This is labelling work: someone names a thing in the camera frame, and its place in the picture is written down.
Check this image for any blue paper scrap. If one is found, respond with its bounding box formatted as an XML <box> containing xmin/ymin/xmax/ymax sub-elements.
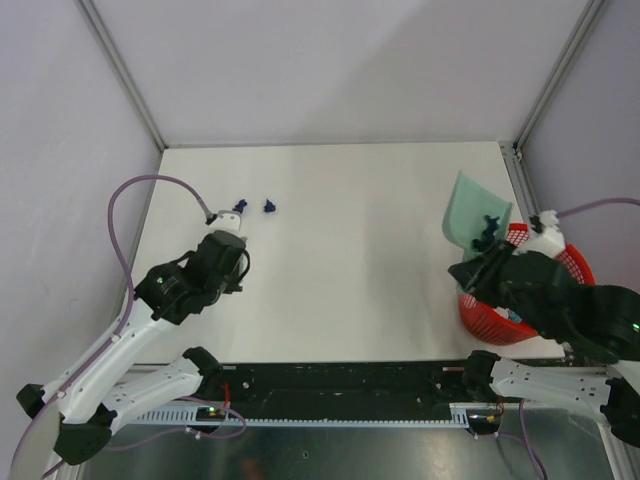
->
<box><xmin>233</xmin><ymin>199</ymin><xmax>248</xmax><ymax>214</ymax></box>
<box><xmin>471</xmin><ymin>215</ymin><xmax>500</xmax><ymax>252</ymax></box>
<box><xmin>263</xmin><ymin>199</ymin><xmax>277</xmax><ymax>213</ymax></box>

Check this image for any green dustpan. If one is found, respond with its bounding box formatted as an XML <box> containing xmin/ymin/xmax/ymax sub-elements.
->
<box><xmin>442</xmin><ymin>171</ymin><xmax>513</xmax><ymax>260</ymax></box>

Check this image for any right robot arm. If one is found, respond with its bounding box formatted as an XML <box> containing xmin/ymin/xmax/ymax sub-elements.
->
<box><xmin>448</xmin><ymin>241</ymin><xmax>639</xmax><ymax>446</ymax></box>

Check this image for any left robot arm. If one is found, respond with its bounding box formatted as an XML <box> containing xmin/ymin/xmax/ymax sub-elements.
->
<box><xmin>16</xmin><ymin>230</ymin><xmax>250</xmax><ymax>465</ymax></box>

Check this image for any red mesh basket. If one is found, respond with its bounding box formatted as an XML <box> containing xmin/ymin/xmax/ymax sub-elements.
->
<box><xmin>459</xmin><ymin>245</ymin><xmax>595</xmax><ymax>346</ymax></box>

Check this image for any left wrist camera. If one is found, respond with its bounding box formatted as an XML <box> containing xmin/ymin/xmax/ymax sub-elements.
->
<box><xmin>205</xmin><ymin>210</ymin><xmax>246</xmax><ymax>240</ymax></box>

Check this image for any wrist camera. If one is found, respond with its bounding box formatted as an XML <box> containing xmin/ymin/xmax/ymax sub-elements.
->
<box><xmin>516</xmin><ymin>210</ymin><xmax>566</xmax><ymax>259</ymax></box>
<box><xmin>205</xmin><ymin>210</ymin><xmax>246</xmax><ymax>240</ymax></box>

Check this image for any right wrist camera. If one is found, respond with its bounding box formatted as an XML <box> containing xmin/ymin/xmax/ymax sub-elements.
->
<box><xmin>516</xmin><ymin>210</ymin><xmax>566</xmax><ymax>259</ymax></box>

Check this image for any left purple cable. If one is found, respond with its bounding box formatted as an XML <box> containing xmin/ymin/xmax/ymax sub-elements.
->
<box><xmin>9</xmin><ymin>173</ymin><xmax>214</xmax><ymax>480</ymax></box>

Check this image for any white cable duct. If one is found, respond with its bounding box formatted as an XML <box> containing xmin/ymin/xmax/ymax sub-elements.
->
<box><xmin>129</xmin><ymin>402</ymin><xmax>501</xmax><ymax>431</ymax></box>

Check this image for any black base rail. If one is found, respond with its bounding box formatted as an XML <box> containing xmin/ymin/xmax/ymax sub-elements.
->
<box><xmin>196</xmin><ymin>360</ymin><xmax>499</xmax><ymax>424</ymax></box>

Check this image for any right aluminium frame post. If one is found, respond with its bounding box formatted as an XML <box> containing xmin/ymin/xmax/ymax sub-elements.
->
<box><xmin>512</xmin><ymin>0</ymin><xmax>611</xmax><ymax>151</ymax></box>

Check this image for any aluminium frame post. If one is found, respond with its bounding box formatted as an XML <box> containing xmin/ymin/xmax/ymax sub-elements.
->
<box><xmin>74</xmin><ymin>0</ymin><xmax>167</xmax><ymax>153</ymax></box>
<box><xmin>512</xmin><ymin>0</ymin><xmax>611</xmax><ymax>151</ymax></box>

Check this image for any left aluminium frame post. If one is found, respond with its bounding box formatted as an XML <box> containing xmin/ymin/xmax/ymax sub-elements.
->
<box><xmin>74</xmin><ymin>0</ymin><xmax>167</xmax><ymax>153</ymax></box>

